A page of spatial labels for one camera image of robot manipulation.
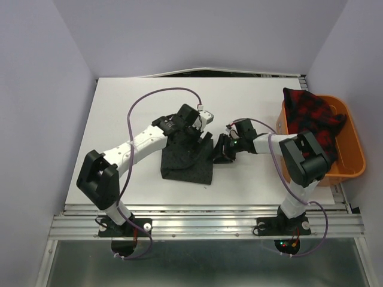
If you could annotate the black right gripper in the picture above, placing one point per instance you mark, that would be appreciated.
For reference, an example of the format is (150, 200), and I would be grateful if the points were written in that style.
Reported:
(224, 156)

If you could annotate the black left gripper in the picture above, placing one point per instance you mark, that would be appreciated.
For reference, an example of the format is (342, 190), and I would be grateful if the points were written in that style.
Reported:
(198, 147)

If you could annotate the dark grey dotted skirt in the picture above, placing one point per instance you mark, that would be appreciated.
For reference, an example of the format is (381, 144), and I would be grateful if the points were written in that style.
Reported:
(180, 163)

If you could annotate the red black plaid skirt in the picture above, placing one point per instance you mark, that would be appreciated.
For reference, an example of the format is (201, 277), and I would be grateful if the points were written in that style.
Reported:
(306, 111)

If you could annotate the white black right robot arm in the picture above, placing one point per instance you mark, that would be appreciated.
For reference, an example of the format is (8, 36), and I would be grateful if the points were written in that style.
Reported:
(299, 159)

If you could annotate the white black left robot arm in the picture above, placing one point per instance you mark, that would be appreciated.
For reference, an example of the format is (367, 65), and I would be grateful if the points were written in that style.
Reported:
(99, 177)

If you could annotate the orange plastic bin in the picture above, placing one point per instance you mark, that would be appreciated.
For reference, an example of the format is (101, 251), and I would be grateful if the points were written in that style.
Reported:
(351, 162)

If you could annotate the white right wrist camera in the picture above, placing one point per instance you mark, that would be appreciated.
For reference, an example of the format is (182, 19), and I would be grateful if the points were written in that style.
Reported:
(231, 131)

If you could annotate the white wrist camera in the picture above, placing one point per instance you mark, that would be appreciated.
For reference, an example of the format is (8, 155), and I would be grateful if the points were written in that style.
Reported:
(231, 131)
(204, 118)

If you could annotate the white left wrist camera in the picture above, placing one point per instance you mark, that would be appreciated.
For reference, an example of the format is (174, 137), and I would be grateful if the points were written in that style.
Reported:
(204, 118)

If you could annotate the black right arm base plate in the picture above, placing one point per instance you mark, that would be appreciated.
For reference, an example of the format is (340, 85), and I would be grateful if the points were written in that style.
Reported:
(281, 226)

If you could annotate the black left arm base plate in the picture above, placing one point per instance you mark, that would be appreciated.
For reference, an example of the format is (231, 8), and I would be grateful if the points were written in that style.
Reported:
(108, 228)

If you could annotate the aluminium extrusion frame rail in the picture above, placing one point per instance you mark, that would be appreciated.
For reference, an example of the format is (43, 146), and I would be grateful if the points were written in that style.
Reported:
(205, 222)

